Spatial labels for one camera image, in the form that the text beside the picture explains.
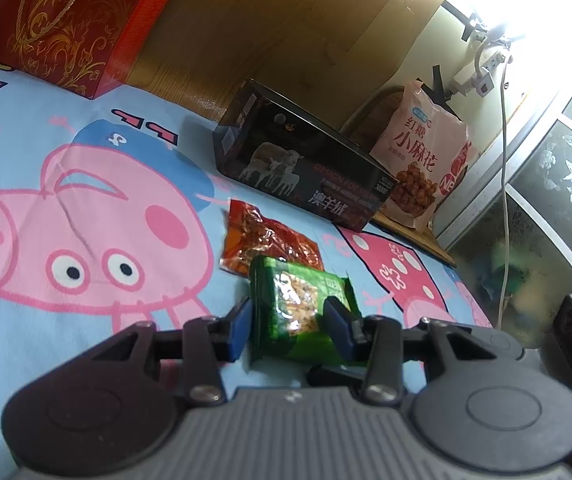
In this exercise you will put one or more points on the black wool box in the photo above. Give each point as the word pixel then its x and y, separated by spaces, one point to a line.
pixel 269 143

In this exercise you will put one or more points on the wooden board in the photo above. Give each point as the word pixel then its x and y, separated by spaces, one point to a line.
pixel 329 56

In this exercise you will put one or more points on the Peppa Pig blue cloth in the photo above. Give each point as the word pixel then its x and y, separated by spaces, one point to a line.
pixel 112 212

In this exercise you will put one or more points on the pink fried dough snack bag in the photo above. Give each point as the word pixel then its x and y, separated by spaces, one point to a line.
pixel 426 148

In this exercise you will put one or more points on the green pea snack packet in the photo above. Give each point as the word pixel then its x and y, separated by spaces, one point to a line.
pixel 288 305

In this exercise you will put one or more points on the white power strip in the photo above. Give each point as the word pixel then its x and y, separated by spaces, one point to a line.
pixel 466 80

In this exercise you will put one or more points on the red gift box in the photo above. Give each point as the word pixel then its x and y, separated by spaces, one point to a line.
pixel 88 47

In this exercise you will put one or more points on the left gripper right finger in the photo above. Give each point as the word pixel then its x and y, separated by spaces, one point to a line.
pixel 469 401

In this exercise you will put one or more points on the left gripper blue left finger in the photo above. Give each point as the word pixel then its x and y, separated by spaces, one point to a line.
pixel 117 403

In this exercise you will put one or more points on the red spicy snack packet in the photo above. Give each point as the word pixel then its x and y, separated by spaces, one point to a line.
pixel 250 234

